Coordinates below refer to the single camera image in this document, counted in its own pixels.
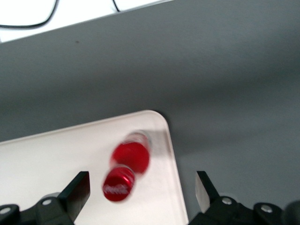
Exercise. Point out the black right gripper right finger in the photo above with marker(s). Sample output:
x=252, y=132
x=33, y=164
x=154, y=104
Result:
x=209, y=199

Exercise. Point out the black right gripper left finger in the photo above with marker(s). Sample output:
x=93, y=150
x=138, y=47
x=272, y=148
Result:
x=70, y=199

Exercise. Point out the red coke bottle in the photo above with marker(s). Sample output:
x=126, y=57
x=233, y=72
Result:
x=130, y=159

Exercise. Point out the beige plastic tray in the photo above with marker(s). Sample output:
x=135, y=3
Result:
x=58, y=159

